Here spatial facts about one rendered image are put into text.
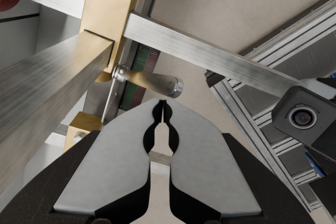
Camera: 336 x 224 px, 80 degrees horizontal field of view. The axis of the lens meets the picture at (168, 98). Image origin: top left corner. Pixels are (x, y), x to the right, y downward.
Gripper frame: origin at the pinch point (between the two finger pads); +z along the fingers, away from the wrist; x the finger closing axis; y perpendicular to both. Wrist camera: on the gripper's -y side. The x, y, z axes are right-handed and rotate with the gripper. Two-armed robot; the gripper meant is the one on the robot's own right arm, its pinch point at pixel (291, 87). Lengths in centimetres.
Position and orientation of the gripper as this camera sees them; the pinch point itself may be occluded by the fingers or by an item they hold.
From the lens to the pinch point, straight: 38.1
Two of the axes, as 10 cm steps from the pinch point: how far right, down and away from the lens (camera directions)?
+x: 3.7, -8.2, -4.3
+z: 0.0, -4.6, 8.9
